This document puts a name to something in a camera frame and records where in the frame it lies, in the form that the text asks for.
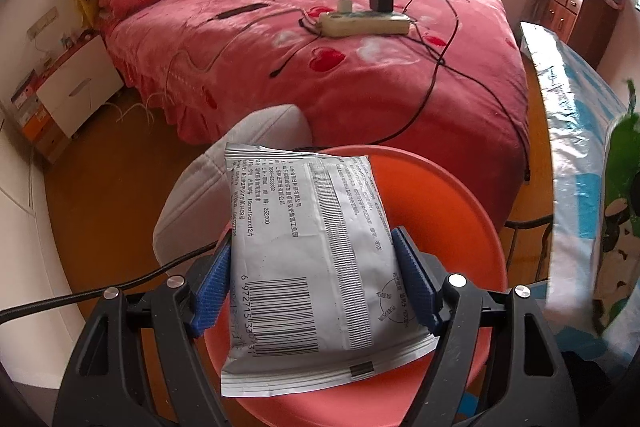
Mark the beige power strip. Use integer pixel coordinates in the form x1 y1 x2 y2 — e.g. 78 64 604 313
320 11 412 38

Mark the brown wooden cabinet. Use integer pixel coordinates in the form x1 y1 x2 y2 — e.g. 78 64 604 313
542 0 621 70

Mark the bed with pink blanket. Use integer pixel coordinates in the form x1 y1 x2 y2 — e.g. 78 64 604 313
67 0 532 188

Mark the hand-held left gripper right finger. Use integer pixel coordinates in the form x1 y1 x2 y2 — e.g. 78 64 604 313
390 224 576 427

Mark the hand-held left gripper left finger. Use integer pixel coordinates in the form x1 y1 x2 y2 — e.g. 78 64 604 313
52 229 236 427

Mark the orange cardboard box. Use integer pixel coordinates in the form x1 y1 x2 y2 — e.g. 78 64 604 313
12 99 68 165

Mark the white nightstand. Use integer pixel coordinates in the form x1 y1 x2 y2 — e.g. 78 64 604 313
35 34 126 140

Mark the green printed packet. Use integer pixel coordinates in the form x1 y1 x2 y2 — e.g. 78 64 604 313
592 79 640 340

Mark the orange plastic bin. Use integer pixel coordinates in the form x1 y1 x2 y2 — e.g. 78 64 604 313
202 146 509 427

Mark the white shoe box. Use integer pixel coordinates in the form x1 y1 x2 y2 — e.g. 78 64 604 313
9 69 43 115

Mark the thin white cable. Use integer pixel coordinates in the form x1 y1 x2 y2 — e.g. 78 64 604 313
116 99 156 125

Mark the thin black charger cable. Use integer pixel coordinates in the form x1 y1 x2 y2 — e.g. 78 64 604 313
300 0 532 182

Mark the white printed wipes packet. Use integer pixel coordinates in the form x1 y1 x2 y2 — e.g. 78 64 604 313
220 142 438 399

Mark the white soft bag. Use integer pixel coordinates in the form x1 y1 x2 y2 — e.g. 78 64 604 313
152 103 313 265

